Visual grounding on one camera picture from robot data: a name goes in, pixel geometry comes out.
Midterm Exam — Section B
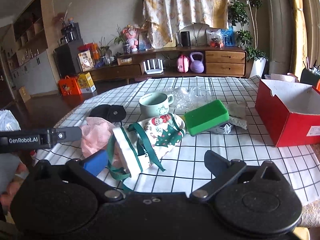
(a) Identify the pink toy backpack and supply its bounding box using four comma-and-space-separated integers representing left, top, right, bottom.
177, 54, 190, 73

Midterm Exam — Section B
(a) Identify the mint green ceramic mug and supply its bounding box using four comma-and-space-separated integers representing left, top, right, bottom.
139, 92, 174, 118

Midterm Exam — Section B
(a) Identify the white wifi router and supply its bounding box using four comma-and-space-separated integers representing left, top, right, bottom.
143, 59, 164, 75

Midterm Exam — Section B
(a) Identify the black fabric pouch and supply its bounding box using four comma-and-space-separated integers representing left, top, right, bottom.
89, 105, 126, 123

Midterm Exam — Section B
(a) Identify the orange gift bag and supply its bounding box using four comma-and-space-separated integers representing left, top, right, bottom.
58, 76, 81, 96

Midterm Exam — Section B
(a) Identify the cartoon print snack box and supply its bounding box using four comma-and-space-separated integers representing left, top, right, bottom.
78, 50, 94, 72

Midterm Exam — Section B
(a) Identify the white fluffy knit cloth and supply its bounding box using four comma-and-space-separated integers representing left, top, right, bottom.
226, 101, 247, 130

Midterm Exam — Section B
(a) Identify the wooden tv cabinet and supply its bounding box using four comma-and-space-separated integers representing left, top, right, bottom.
89, 46, 247, 82

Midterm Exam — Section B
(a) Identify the floral draped cloth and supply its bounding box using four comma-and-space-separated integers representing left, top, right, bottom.
143, 0, 230, 49

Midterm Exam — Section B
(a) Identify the purple kettlebell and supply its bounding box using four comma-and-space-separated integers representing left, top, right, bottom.
190, 51, 204, 74

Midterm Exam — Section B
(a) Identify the clear bubble wrap bag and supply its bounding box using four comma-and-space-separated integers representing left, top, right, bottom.
161, 86, 217, 115

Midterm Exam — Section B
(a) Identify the green potted tree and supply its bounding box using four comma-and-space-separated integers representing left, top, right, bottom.
228, 0, 268, 61

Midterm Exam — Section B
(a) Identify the christmas print fabric bag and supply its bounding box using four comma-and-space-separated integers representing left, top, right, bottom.
106, 113, 185, 181

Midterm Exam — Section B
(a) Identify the black mini fridge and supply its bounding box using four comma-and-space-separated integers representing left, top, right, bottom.
54, 39, 84, 79

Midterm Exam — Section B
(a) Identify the yellow carton box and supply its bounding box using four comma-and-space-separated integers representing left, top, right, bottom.
77, 73, 96, 94

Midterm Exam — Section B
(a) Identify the green sponge block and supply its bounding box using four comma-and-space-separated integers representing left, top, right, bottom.
184, 100, 229, 136

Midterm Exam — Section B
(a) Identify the red cardboard box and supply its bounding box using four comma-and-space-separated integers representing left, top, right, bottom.
255, 79, 320, 147

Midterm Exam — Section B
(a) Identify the black cylindrical speaker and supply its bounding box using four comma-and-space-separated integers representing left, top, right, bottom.
180, 31, 191, 47

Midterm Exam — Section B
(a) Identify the coffee machine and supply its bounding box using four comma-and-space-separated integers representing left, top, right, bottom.
60, 23, 82, 44

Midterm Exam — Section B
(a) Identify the person's hand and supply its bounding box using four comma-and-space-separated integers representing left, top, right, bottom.
1, 162, 29, 212

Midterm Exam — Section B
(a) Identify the white black checked tablecloth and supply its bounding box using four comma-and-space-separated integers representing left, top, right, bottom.
35, 75, 320, 207

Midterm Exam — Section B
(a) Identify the pink plush doll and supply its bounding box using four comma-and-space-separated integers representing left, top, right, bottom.
122, 25, 138, 52

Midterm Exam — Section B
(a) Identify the white tall planter pot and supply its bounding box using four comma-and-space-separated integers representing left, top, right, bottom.
249, 58, 267, 78

